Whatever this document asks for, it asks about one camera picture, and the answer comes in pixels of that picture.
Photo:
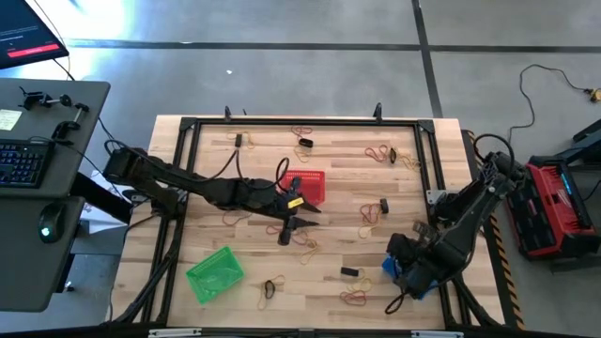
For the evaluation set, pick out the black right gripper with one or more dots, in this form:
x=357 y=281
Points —
x=413 y=267

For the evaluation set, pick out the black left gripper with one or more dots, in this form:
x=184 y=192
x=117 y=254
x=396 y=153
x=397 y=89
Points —
x=282 y=204

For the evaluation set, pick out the black clip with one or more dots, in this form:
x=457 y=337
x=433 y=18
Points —
x=305 y=143
x=349 y=271

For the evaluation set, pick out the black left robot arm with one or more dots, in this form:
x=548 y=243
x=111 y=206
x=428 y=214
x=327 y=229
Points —
x=155 y=176

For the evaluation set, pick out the blue plastic basket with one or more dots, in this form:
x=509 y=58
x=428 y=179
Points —
x=389 y=268

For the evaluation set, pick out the red plastic basket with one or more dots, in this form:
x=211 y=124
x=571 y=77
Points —
x=312 y=185

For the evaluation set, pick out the silver mounting plate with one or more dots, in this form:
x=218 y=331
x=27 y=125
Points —
x=436 y=195

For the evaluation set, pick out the black yellow hazard strip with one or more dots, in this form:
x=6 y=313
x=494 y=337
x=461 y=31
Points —
x=504 y=263

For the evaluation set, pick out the green plastic basket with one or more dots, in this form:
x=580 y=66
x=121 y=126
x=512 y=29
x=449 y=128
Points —
x=211 y=277

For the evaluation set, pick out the red black power station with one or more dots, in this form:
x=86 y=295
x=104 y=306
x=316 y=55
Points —
x=544 y=211

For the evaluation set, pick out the white paper sheets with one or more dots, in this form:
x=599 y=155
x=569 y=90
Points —
x=101 y=220

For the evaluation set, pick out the black desk leg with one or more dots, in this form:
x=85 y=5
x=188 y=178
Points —
x=98 y=197

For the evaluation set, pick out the dark equipment base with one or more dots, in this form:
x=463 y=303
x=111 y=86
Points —
x=589 y=133

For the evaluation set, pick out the black computer mouse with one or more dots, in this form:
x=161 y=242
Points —
x=51 y=220

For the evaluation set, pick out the black desk clamp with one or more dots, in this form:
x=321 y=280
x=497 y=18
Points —
x=66 y=127
x=33 y=99

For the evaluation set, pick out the dark grey side desk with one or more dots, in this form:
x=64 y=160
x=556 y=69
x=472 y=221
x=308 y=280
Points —
x=28 y=272

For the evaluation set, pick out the black backlit keyboard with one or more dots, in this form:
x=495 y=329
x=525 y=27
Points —
x=23 y=164

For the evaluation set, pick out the yellow sticky note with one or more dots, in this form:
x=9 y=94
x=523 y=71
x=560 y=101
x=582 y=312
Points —
x=9 y=119

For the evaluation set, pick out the monitor with red button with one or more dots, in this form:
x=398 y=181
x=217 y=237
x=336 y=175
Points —
x=23 y=28

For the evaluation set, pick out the silver metal bracket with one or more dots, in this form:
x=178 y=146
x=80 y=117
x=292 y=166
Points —
x=436 y=334
x=174 y=333

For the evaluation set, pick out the black metal table frame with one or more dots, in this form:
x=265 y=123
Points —
x=305 y=122

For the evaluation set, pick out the black frame clamp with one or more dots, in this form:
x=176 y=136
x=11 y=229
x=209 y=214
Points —
x=378 y=112
x=227 y=113

